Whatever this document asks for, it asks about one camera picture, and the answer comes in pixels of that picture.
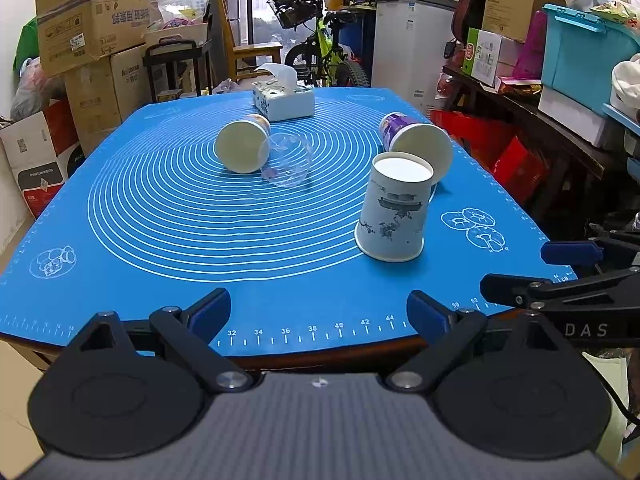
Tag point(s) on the green and white box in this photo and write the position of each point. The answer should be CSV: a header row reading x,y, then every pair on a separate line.
x,y
487,57

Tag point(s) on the clear plastic cup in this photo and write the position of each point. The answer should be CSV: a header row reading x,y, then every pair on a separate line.
x,y
289,161

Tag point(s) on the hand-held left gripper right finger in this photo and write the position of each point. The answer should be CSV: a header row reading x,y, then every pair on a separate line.
x,y
427,316

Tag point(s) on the dark wooden side table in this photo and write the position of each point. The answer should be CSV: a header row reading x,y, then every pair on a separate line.
x,y
560,135

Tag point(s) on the wooden chair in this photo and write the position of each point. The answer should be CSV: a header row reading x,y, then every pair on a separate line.
x,y
250,52

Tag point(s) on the orange print paper cup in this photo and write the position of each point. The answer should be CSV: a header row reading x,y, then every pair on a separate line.
x,y
240,145

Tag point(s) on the clear bag of packets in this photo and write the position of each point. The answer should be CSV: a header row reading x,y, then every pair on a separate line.
x,y
182,7

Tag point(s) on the white chest freezer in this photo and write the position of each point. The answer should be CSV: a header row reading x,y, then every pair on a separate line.
x,y
410,50

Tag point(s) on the grey plastic bag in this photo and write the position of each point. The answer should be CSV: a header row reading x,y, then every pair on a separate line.
x,y
35,87

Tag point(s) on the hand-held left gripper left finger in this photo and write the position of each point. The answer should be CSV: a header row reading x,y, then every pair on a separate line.
x,y
210,312

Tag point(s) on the white patterned tissue box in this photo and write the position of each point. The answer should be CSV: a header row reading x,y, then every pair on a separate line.
x,y
287,102

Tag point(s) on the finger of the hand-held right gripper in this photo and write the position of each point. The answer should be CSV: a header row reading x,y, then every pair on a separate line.
x,y
510,290
570,253

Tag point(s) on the white ink-print paper cup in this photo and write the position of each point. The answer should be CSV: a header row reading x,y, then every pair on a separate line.
x,y
392,210

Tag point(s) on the white flat box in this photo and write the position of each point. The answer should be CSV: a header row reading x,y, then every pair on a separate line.
x,y
575,112

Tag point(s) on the green and black bicycle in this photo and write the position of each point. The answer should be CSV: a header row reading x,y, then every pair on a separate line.
x,y
325,42

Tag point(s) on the white and red cardboard box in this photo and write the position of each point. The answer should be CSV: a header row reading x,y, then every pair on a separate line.
x,y
35,152

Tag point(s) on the teal plastic storage bin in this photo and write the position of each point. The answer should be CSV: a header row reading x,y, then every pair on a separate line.
x,y
585,60

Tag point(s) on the large open cardboard box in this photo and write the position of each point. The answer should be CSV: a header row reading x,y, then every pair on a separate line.
x,y
90,25

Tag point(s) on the red gift bags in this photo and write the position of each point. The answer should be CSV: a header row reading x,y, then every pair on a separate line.
x,y
500,150

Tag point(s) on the purple print paper cup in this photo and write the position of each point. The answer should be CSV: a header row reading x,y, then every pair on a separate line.
x,y
420,142

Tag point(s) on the blue silicone baking mat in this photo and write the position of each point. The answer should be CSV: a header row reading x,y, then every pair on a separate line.
x,y
175,240

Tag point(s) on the green bag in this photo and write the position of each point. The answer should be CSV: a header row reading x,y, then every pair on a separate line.
x,y
25,45

